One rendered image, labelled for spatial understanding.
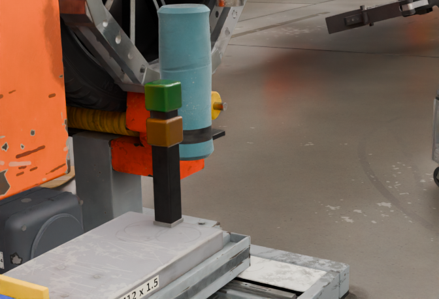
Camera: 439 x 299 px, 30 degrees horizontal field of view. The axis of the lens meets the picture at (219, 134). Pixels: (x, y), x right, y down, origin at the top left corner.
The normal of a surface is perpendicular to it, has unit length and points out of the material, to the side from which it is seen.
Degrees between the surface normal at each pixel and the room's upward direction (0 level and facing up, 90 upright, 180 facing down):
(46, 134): 90
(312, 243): 0
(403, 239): 0
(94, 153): 90
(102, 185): 90
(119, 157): 90
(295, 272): 0
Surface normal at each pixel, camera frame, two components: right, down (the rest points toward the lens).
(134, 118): -0.52, 0.05
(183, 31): 0.01, 0.21
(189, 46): 0.23, 0.20
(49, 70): 0.85, 0.11
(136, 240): -0.03, -0.97
